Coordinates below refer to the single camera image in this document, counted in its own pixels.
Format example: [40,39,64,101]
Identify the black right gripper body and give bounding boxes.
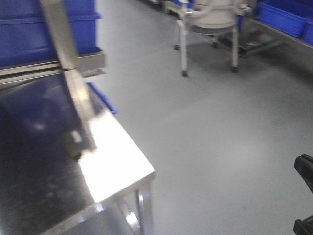
[292,153,313,235]

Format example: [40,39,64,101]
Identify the shelf with blue bins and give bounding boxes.
[239,0,313,57]

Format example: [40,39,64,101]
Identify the small blue bin right floor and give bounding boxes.
[87,82,118,115]

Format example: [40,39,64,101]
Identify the large blue bin right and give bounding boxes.
[0,0,101,67]

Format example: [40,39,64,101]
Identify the stainless steel rack frame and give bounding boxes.
[0,0,155,235]

